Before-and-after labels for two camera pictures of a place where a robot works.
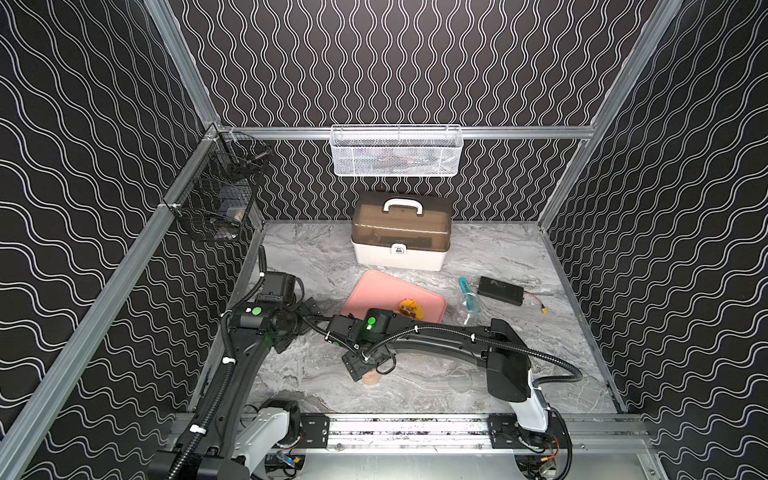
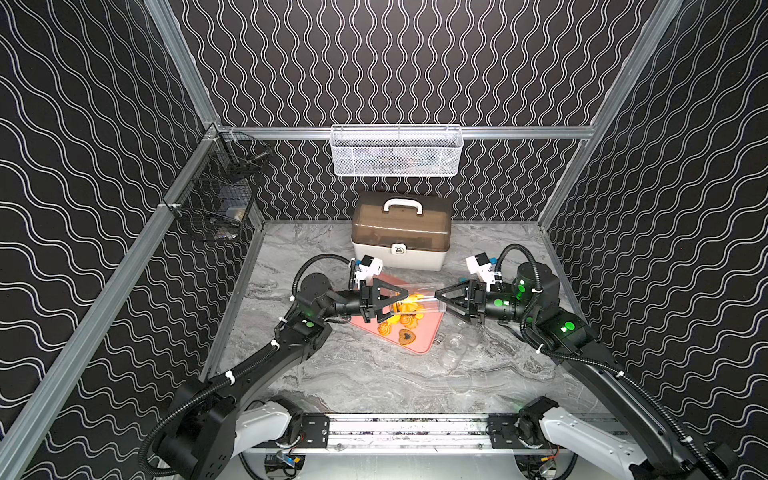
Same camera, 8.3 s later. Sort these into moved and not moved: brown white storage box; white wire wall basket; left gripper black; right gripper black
Moved: left gripper black; right gripper black
Not moved: white wire wall basket; brown white storage box
